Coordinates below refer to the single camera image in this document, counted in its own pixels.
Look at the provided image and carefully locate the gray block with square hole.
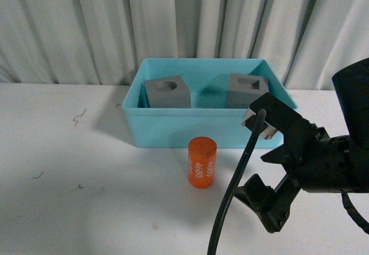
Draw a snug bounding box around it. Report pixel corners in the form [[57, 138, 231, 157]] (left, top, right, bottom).
[[225, 73, 269, 108]]

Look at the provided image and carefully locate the gray block with round hole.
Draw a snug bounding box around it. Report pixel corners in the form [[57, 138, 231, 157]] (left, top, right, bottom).
[[144, 75, 191, 108]]

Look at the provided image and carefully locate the pale gray-green curtain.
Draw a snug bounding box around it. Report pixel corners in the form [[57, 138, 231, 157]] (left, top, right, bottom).
[[1, 0, 368, 89]]

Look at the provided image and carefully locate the orange cylinder with white text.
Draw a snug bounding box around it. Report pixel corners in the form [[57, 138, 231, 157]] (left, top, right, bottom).
[[188, 137, 217, 189]]

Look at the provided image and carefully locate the black cable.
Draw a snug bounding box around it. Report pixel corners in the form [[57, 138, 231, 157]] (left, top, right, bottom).
[[206, 109, 267, 255]]

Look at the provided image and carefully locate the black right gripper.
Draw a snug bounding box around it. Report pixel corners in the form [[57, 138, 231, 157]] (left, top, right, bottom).
[[235, 93, 368, 233]]

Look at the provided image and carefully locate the light blue plastic box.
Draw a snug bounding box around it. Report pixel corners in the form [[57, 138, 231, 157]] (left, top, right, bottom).
[[122, 58, 297, 148]]

